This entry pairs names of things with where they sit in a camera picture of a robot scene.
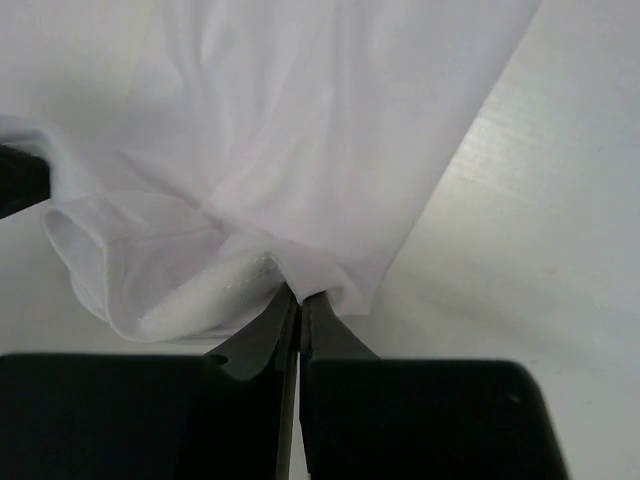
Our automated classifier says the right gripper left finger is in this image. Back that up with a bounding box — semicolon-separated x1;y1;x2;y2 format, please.
1;287;298;479

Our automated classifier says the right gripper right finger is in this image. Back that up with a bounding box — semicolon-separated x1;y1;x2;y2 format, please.
299;294;569;479

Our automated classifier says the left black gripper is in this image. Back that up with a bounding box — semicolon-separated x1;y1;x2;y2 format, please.
0;145;51;218

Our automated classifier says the white t shirt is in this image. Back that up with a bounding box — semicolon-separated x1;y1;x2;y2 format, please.
1;1;539;342

